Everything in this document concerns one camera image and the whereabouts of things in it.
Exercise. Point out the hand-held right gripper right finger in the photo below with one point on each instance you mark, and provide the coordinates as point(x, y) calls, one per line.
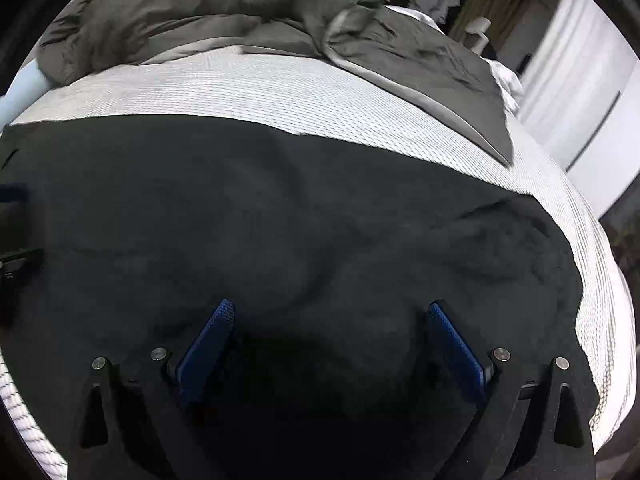
point(460, 355)

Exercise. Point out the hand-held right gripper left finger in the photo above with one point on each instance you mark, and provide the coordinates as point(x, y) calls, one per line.
point(207, 350)

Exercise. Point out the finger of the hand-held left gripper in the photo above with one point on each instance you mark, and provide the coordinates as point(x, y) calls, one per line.
point(20, 262)
point(12, 194)

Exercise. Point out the black pants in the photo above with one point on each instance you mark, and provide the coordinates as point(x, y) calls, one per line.
point(300, 235)

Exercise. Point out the light blue pillow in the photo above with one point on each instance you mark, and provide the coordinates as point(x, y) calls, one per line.
point(20, 95)

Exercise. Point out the grey duvet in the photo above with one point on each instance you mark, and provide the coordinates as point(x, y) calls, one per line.
point(200, 10)

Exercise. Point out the bed with honeycomb cover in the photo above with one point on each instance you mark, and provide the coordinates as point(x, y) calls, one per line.
point(300, 95)

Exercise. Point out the white bedding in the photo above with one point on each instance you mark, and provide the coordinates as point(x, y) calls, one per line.
point(505, 80)

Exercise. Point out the white chair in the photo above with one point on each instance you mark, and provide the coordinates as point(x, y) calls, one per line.
point(477, 32)

